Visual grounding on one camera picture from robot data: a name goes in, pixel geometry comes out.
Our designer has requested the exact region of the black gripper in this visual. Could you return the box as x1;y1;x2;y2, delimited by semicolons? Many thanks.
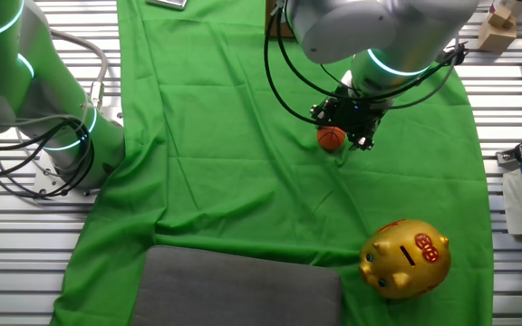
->
310;85;387;152

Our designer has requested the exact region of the small orange basketball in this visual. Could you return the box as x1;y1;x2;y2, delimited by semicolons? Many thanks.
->
316;125;347;152

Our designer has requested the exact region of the green cloth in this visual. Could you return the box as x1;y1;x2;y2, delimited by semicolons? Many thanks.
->
50;0;496;326

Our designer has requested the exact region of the golden piggy bank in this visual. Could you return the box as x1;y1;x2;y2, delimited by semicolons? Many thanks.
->
358;218;452;301

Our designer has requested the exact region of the light wooden block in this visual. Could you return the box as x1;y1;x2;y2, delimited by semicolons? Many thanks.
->
477;4;519;54

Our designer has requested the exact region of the gray cushion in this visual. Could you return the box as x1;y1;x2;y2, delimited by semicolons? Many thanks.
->
129;244;343;326

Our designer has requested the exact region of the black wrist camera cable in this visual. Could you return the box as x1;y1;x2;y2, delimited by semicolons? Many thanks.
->
275;4;469;101

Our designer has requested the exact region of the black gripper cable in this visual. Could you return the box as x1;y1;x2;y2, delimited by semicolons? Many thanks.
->
263;4;334;128

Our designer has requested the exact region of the wooden picture frame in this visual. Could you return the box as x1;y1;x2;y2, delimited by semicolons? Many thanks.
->
264;0;298;40

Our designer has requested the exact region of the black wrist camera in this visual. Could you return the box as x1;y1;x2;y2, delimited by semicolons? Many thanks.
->
437;43;469;64

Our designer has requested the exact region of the thick gray base cable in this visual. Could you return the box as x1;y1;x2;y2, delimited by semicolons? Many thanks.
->
45;27;111;112

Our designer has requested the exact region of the black base cable bundle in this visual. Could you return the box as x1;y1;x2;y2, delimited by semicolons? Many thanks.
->
0;112;97;200

